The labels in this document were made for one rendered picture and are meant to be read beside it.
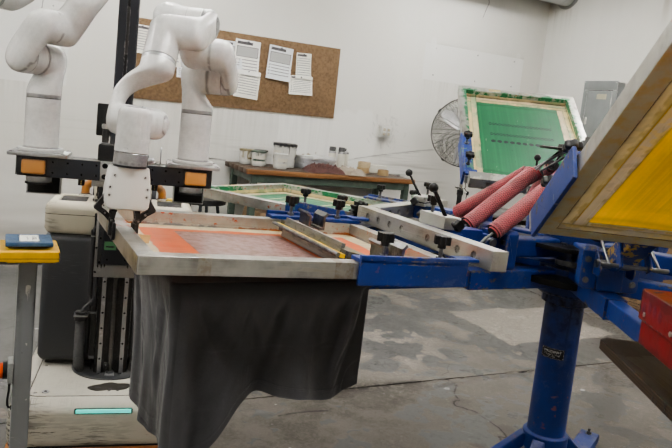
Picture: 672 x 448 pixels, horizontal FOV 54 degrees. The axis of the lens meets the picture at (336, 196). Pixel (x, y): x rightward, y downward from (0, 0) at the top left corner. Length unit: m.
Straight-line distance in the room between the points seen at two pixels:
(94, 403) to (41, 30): 1.26
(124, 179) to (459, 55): 5.38
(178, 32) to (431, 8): 4.94
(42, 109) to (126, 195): 0.60
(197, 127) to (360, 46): 4.13
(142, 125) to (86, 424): 1.29
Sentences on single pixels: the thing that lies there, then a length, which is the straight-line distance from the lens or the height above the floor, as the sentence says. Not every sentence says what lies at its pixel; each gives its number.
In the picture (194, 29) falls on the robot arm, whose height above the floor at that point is 1.50.
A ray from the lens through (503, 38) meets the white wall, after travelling 7.02.
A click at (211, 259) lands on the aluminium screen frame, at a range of 1.36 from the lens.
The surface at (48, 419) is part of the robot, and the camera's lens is 2.55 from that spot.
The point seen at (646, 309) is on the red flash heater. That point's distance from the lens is 1.18.
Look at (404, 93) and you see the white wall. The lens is 6.33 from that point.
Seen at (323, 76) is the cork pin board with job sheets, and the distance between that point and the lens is 5.92.
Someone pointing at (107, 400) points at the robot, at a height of 0.27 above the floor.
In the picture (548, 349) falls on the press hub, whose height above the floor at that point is 0.65.
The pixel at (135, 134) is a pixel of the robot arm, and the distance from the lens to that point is 1.55.
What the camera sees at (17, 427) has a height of 0.51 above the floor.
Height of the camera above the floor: 1.32
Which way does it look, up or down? 7 degrees down
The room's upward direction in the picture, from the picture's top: 6 degrees clockwise
